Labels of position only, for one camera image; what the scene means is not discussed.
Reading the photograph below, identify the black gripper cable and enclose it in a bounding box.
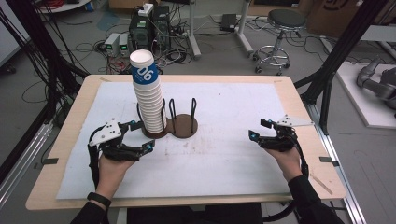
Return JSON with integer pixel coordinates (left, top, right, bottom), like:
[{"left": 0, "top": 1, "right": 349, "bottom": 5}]
[
  {"left": 262, "top": 133, "right": 310, "bottom": 224},
  {"left": 87, "top": 125, "right": 101, "bottom": 190}
]

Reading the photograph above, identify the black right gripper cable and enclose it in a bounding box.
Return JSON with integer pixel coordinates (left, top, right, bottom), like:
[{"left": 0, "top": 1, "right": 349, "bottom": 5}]
[{"left": 262, "top": 133, "right": 310, "bottom": 224}]

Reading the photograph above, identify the cardboard box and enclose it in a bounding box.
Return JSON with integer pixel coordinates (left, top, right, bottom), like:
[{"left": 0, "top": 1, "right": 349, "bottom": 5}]
[{"left": 306, "top": 0, "right": 388, "bottom": 39}]

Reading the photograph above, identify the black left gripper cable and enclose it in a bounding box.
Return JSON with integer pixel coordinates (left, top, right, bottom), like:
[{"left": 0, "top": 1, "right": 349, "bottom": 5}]
[{"left": 87, "top": 125, "right": 101, "bottom": 190}]

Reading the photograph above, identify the person's lap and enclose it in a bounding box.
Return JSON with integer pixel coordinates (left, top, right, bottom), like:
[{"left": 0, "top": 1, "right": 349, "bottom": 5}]
[{"left": 126, "top": 203, "right": 263, "bottom": 224}]

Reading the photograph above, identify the black round stool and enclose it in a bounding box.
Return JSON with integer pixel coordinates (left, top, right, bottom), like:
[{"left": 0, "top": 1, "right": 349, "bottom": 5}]
[{"left": 252, "top": 8, "right": 307, "bottom": 77}]

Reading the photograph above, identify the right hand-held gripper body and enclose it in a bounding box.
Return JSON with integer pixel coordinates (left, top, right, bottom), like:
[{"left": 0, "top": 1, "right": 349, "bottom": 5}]
[{"left": 261, "top": 114, "right": 315, "bottom": 153}]

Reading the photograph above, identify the white desk leg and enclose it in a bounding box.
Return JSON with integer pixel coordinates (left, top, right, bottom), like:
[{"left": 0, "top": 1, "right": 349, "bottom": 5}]
[
  {"left": 186, "top": 0, "right": 203, "bottom": 61},
  {"left": 234, "top": 0, "right": 255, "bottom": 58}
]

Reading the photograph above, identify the round white table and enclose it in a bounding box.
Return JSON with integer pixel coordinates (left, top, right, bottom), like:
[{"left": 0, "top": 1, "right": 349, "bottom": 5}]
[{"left": 36, "top": 0, "right": 92, "bottom": 14}]

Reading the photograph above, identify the aluminium rail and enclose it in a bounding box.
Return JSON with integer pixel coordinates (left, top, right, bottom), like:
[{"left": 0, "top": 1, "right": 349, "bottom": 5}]
[
  {"left": 305, "top": 102, "right": 368, "bottom": 224},
  {"left": 0, "top": 121, "right": 54, "bottom": 209}
]

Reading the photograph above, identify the thin wooden stick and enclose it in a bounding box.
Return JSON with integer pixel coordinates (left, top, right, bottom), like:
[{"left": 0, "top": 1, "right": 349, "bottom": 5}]
[{"left": 309, "top": 173, "right": 333, "bottom": 196}]

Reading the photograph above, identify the brown cup holder rack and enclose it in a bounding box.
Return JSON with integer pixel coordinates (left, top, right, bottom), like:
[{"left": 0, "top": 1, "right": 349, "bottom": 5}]
[{"left": 135, "top": 97, "right": 200, "bottom": 140}]

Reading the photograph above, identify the grey power supply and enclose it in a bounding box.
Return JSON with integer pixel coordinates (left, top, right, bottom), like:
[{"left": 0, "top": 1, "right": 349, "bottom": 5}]
[
  {"left": 118, "top": 33, "right": 132, "bottom": 58},
  {"left": 104, "top": 32, "right": 121, "bottom": 58}
]

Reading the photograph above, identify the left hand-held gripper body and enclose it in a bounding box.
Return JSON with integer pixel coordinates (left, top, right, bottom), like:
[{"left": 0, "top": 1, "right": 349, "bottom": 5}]
[{"left": 88, "top": 119, "right": 143, "bottom": 162}]

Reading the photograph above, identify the stack of white paper cups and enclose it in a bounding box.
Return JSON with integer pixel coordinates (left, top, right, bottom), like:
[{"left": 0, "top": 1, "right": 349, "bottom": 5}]
[{"left": 129, "top": 49, "right": 166, "bottom": 134}]

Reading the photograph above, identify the person's right hand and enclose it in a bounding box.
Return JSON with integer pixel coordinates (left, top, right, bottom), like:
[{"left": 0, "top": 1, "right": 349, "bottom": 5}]
[{"left": 263, "top": 146, "right": 304, "bottom": 183}]

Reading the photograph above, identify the white platform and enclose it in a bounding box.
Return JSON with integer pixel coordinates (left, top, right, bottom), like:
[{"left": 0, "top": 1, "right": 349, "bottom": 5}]
[{"left": 335, "top": 61, "right": 396, "bottom": 131}]

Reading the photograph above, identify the black box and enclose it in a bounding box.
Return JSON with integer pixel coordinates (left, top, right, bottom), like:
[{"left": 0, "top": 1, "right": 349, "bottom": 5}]
[{"left": 219, "top": 12, "right": 238, "bottom": 33}]

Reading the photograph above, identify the white power strip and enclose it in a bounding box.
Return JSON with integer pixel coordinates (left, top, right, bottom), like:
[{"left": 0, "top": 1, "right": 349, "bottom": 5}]
[{"left": 137, "top": 2, "right": 155, "bottom": 18}]

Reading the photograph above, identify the person's left hand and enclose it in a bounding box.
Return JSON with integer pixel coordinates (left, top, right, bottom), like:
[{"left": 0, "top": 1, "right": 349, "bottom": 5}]
[{"left": 95, "top": 153, "right": 137, "bottom": 201}]

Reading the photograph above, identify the black frame post with cables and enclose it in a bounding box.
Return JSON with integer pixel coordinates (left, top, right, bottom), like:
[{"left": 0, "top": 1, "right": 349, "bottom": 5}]
[{"left": 0, "top": 0, "right": 90, "bottom": 185}]

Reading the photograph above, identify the black computer tower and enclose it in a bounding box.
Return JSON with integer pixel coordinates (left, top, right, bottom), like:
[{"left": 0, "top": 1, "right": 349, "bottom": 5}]
[
  {"left": 151, "top": 5, "right": 172, "bottom": 50},
  {"left": 128, "top": 13, "right": 154, "bottom": 59}
]

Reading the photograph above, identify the black wristband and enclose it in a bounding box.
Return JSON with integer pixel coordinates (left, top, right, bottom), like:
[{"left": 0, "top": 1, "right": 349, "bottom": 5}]
[{"left": 86, "top": 191, "right": 112, "bottom": 208}]

